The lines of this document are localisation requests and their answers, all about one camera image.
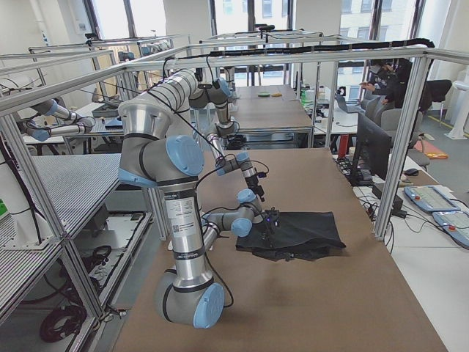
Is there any black printed t-shirt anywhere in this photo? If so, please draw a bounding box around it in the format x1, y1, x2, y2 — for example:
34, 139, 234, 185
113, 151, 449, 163
236, 211, 346, 261

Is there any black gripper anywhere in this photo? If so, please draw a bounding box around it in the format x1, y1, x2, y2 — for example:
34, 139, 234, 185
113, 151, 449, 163
246, 175, 265, 202
263, 216, 278, 235

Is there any blue grey teach pendant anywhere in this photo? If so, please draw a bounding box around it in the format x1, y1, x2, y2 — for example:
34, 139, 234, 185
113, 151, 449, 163
404, 186, 460, 213

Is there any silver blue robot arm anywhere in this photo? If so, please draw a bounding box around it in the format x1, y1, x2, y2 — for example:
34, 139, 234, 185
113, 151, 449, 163
139, 69, 264, 197
119, 98, 265, 329

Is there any aluminium cage frame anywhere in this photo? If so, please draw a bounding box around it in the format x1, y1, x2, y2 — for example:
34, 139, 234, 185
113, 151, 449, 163
1, 38, 435, 329

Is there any standing person in background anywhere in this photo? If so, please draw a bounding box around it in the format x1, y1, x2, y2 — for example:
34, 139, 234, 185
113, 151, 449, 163
360, 58, 413, 109

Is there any brown table mat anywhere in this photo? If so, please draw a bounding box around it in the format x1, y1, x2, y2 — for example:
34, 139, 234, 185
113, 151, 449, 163
114, 149, 445, 351

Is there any black computer monitor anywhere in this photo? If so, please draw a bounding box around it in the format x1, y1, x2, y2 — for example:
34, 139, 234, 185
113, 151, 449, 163
349, 115, 391, 186

